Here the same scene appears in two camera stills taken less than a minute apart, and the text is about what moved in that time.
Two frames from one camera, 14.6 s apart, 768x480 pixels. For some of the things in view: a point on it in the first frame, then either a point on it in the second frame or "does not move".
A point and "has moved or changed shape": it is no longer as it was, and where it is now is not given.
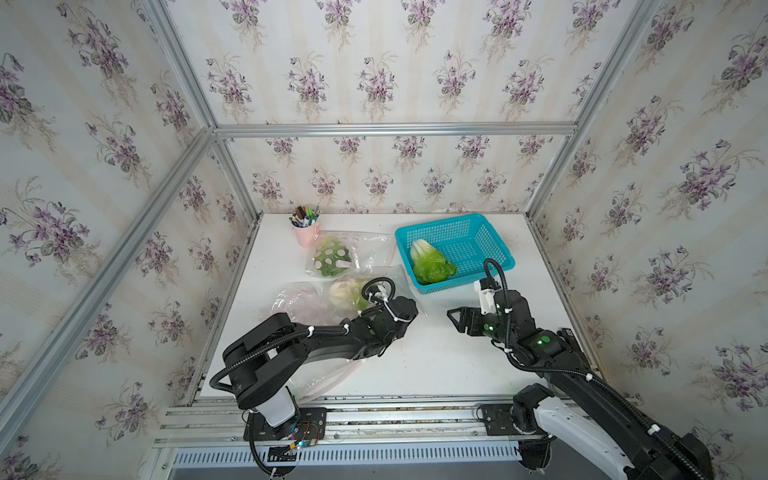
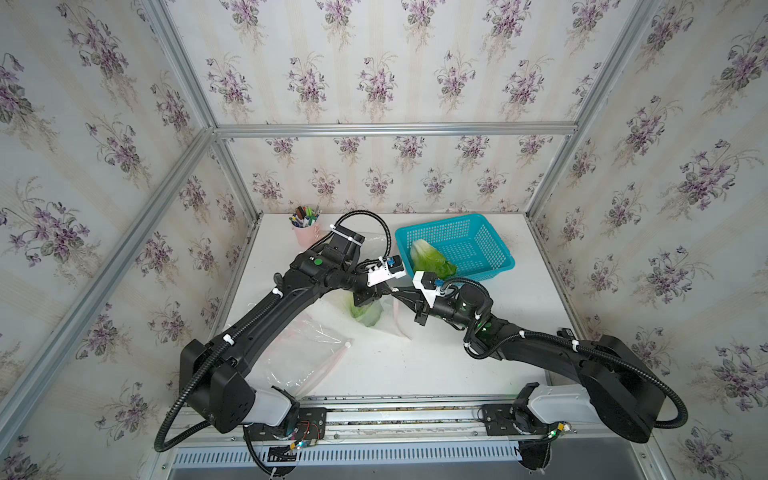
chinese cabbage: x=429 y=266 does not move
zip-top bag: x=342 y=293 has moved or changed shape
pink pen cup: x=308 y=237 does not move
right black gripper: x=467 y=312 -> x=415 y=297
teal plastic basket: x=468 y=242 does not move
